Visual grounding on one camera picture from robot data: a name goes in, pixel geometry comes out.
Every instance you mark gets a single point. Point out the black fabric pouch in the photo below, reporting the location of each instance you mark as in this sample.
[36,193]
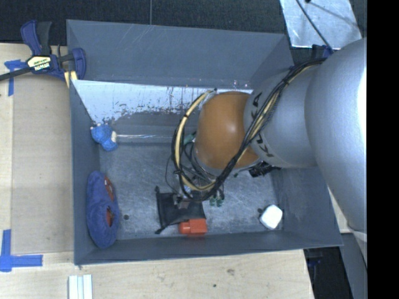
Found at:
[168,209]

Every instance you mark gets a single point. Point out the orange-red box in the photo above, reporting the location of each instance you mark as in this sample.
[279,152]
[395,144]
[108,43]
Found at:
[194,226]

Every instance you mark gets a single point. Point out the white cube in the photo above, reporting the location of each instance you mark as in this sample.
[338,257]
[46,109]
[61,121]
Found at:
[271,216]

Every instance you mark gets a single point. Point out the blue fuzzy cloth with red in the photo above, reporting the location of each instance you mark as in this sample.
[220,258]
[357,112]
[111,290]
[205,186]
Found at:
[99,212]

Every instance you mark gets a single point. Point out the blue toy animal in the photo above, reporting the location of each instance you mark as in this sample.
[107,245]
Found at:
[104,136]

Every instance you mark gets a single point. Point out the pale wood board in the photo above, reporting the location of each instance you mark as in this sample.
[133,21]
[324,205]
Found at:
[40,167]

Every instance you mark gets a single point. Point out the grey metal bin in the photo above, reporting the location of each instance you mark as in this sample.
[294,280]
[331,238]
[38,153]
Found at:
[149,55]

